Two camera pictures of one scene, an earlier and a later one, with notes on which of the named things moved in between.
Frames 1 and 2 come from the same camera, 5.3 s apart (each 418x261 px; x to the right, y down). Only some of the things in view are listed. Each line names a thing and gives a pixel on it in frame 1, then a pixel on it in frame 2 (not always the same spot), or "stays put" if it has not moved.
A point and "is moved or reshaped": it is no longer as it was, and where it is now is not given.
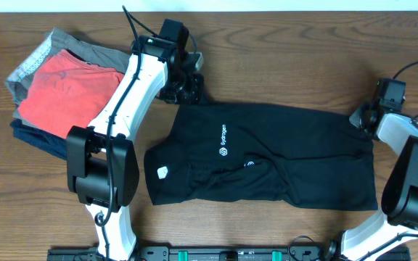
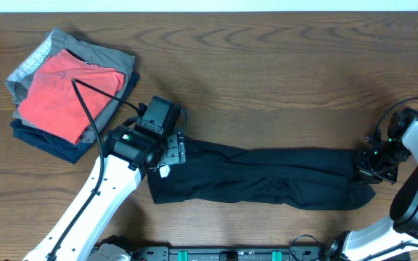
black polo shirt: [292, 156] is moved or reshaped
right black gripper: [355, 118] to [363, 168]
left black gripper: [195, 96] to [178, 155]
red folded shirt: [66, 93] stays put
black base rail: [223, 253] stays put
